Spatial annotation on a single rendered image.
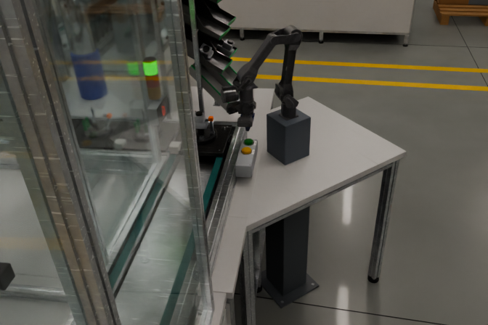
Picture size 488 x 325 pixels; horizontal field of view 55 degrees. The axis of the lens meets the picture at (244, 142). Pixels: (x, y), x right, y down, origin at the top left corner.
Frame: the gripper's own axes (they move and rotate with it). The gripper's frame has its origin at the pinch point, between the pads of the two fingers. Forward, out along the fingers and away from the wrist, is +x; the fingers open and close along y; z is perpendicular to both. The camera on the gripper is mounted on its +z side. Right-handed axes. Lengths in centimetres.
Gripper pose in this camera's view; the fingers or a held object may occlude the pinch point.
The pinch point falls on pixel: (247, 123)
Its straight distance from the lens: 199.7
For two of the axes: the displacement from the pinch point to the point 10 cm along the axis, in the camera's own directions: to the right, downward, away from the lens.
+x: 0.4, 8.5, 5.3
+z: -9.9, -0.3, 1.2
